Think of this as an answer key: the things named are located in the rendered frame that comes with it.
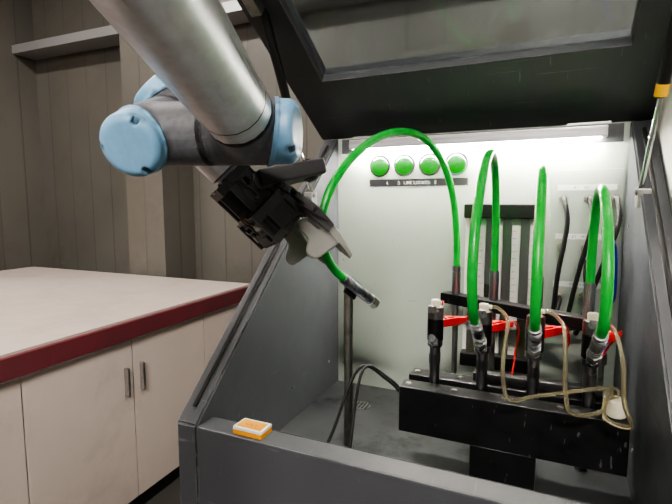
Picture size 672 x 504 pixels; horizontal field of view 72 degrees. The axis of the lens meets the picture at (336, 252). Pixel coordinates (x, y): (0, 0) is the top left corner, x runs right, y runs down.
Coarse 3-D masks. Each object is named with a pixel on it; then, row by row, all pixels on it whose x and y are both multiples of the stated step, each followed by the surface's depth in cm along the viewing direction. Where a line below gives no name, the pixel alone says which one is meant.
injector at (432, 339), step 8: (440, 312) 79; (432, 320) 80; (440, 320) 79; (432, 328) 80; (440, 328) 80; (432, 336) 78; (440, 336) 80; (432, 344) 79; (440, 344) 80; (432, 352) 81; (440, 352) 81; (432, 360) 81; (440, 360) 82; (432, 368) 81; (432, 376) 81
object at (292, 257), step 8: (296, 224) 73; (296, 232) 74; (288, 240) 73; (296, 240) 74; (304, 240) 74; (288, 248) 73; (296, 248) 74; (304, 248) 75; (288, 256) 73; (296, 256) 74; (304, 256) 75
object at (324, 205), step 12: (384, 132) 79; (396, 132) 81; (408, 132) 83; (420, 132) 86; (360, 144) 76; (372, 144) 78; (432, 144) 88; (348, 156) 75; (444, 168) 92; (336, 180) 73; (324, 192) 73; (324, 204) 72; (456, 204) 95; (456, 216) 96; (456, 228) 96; (456, 240) 97; (456, 252) 97; (456, 264) 97; (336, 276) 75
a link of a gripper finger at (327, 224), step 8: (296, 200) 67; (304, 200) 66; (304, 208) 66; (312, 208) 66; (320, 208) 67; (304, 216) 68; (312, 216) 67; (320, 216) 67; (320, 224) 67; (328, 224) 68
